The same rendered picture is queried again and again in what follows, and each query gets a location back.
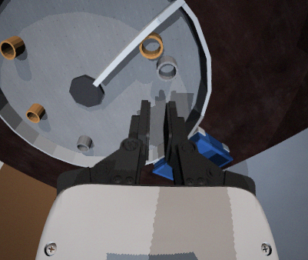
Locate grey metal ring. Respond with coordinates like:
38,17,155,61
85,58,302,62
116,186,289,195
157,55,178,82
76,135,92,152

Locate blue tray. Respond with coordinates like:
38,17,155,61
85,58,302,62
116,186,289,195
152,126,233,180

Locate bronze bushing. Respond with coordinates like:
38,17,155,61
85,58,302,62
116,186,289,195
26,103,45,123
0,36,25,60
139,32,163,59

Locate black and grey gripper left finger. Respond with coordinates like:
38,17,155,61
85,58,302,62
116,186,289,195
57,100,151,196

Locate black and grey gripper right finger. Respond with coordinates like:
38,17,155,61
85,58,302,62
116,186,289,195
164,101,256,196

